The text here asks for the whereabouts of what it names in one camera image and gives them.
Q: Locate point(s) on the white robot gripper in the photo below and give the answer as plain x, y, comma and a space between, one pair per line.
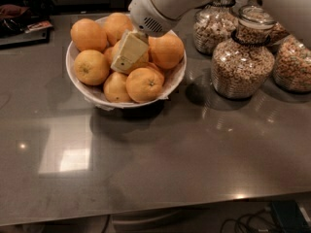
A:
150, 15

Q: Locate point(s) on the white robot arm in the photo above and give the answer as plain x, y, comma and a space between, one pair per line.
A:
294, 15

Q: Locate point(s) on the hidden middle left orange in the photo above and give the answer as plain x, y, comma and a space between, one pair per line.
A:
108, 53

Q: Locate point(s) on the back left glass jar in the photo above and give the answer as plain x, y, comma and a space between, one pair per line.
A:
213, 24

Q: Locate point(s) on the dark tray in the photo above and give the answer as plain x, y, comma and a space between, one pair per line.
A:
25, 39

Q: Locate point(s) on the front glass cereal jar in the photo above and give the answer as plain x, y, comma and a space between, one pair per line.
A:
242, 63

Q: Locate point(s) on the glass cereal jar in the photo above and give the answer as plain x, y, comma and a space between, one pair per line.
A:
242, 63
292, 70

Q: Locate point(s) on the back right glass jar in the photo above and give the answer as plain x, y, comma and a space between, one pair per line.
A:
277, 35

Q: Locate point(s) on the right glass cereal jar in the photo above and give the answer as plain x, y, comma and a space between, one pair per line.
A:
292, 70

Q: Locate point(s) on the blue box under table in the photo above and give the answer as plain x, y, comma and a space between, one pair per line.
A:
288, 216

